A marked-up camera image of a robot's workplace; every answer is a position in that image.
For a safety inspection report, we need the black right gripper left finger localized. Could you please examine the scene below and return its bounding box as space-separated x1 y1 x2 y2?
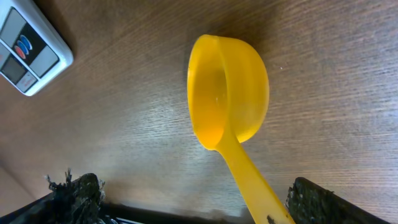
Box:
1 170 105 224

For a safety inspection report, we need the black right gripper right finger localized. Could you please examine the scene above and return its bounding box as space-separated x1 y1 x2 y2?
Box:
285 177 387 224

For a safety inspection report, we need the yellow plastic scoop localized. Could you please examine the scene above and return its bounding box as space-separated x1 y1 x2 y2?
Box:
187 34 293 223

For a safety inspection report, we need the white digital kitchen scale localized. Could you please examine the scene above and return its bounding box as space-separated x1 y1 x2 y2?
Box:
1 0 73 96

